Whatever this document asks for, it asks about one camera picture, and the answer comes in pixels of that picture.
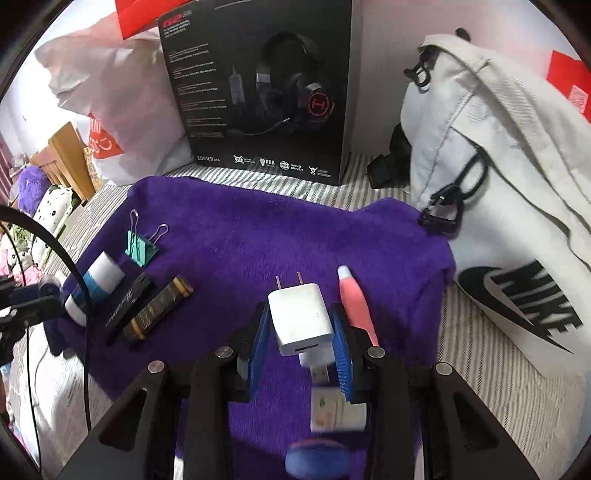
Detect white spotted plush toy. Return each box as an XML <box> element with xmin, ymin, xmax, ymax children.
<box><xmin>32</xmin><ymin>185</ymin><xmax>75</xmax><ymax>268</ymax></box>

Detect teal binder clip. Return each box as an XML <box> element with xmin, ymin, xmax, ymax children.
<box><xmin>124</xmin><ymin>210</ymin><xmax>169</xmax><ymax>267</ymax></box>

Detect white shopping bag red label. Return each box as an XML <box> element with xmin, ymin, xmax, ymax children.
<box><xmin>34</xmin><ymin>9</ymin><xmax>195</xmax><ymax>185</ymax></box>

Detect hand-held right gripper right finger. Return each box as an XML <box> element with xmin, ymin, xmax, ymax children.
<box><xmin>330</xmin><ymin>307</ymin><xmax>541</xmax><ymax>480</ymax></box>

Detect red paper bag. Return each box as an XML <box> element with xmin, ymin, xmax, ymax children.
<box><xmin>115</xmin><ymin>0</ymin><xmax>206</xmax><ymax>40</ymax></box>

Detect blue and white tube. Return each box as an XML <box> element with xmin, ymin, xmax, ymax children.
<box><xmin>64</xmin><ymin>251</ymin><xmax>126</xmax><ymax>328</ymax></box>

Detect black and gold bar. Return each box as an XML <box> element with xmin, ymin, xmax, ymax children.
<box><xmin>122</xmin><ymin>276</ymin><xmax>194</xmax><ymax>341</ymax></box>

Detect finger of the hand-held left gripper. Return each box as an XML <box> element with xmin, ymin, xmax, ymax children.
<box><xmin>0</xmin><ymin>273</ymin><xmax>69</xmax><ymax>329</ymax></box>

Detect thick black cable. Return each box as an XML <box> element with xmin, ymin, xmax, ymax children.
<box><xmin>0</xmin><ymin>205</ymin><xmax>93</xmax><ymax>430</ymax></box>

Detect white canvas bag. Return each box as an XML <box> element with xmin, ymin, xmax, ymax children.
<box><xmin>399</xmin><ymin>28</ymin><xmax>591</xmax><ymax>384</ymax></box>

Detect pink plush toy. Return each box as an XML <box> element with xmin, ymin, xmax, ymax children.
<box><xmin>0</xmin><ymin>249</ymin><xmax>40</xmax><ymax>289</ymax></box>

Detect white wall charger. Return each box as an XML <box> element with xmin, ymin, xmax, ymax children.
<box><xmin>268</xmin><ymin>272</ymin><xmax>335</xmax><ymax>357</ymax></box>

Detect black headphone box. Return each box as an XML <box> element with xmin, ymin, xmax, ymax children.
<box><xmin>157</xmin><ymin>0</ymin><xmax>354</xmax><ymax>186</ymax></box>

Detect black bag strap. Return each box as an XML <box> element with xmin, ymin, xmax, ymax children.
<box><xmin>367</xmin><ymin>122</ymin><xmax>416</xmax><ymax>190</ymax></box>

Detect purple towel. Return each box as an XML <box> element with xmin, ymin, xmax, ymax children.
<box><xmin>44</xmin><ymin>175</ymin><xmax>458</xmax><ymax>480</ymax></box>

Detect wooden headboard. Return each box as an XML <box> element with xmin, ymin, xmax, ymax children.
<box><xmin>30</xmin><ymin>121</ymin><xmax>105</xmax><ymax>206</ymax></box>

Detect purple plush toy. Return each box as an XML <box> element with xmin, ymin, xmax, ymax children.
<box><xmin>16</xmin><ymin>166</ymin><xmax>49</xmax><ymax>217</ymax></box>

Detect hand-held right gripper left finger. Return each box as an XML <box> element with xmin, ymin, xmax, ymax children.
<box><xmin>58</xmin><ymin>302</ymin><xmax>273</xmax><ymax>480</ymax></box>

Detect white usb stick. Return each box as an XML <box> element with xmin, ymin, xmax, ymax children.
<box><xmin>299</xmin><ymin>348</ymin><xmax>370</xmax><ymax>433</ymax></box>

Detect blue round container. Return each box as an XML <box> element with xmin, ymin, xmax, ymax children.
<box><xmin>285</xmin><ymin>438</ymin><xmax>354</xmax><ymax>478</ymax></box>

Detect pink and white pen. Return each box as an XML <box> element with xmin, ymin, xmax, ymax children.
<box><xmin>337</xmin><ymin>264</ymin><xmax>382</xmax><ymax>349</ymax></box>

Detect thin black cable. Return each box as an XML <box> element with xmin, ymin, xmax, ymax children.
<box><xmin>9</xmin><ymin>222</ymin><xmax>42</xmax><ymax>462</ymax></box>

